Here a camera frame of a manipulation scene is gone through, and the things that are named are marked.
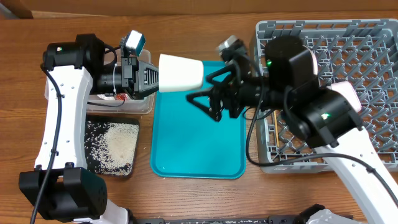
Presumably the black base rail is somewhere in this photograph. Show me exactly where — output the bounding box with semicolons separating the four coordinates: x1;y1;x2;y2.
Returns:
134;215;300;224

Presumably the pink small bowl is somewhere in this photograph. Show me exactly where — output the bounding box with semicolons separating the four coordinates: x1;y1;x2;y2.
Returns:
328;81;362;113

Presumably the pink round plate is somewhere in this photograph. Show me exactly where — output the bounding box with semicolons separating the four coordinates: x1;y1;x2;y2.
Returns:
310;50;318;76

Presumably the red snack wrapper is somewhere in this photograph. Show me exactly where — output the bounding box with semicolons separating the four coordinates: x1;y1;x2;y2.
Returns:
114;94;126;101

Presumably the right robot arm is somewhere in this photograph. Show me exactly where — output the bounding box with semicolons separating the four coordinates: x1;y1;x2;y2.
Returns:
187;36;397;223

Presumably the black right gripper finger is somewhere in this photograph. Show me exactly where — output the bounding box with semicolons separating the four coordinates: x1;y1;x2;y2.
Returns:
206;64;241;86
186;88;222;122

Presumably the white paper cup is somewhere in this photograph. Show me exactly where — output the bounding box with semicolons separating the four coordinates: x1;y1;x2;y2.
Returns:
159;54;204;93

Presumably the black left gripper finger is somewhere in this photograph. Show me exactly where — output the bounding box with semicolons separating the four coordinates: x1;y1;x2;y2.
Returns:
136;61;159;82
134;82;159;99

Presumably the black tray with rice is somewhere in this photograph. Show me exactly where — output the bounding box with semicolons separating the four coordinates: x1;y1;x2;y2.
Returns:
84;114;140;177

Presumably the clear plastic waste bin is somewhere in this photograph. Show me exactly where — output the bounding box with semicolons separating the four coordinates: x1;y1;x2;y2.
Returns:
44;49;155;114

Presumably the wooden chopstick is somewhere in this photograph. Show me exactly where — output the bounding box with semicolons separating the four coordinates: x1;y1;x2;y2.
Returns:
273;111;279;148

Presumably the grey dishwasher rack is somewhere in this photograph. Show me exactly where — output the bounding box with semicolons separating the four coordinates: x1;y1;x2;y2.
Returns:
249;19;397;174

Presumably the teal plastic tray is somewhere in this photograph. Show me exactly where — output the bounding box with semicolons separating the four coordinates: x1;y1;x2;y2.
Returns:
149;59;247;180

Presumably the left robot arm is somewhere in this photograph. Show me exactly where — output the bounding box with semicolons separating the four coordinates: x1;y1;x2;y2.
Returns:
19;30;159;223

